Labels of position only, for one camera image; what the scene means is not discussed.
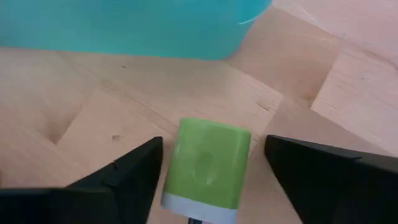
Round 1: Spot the translucent green plastic tray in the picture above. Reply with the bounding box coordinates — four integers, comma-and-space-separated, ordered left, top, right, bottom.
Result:
0, 0, 274, 61

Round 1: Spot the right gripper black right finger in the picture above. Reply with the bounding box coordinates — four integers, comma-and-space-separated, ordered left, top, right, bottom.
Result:
264, 134, 398, 224

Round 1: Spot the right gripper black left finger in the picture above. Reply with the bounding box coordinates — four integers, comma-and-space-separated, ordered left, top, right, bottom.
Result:
0, 136, 164, 224

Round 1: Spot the green and white wall charger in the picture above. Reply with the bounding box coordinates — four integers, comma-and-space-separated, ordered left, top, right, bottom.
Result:
160, 117, 252, 224

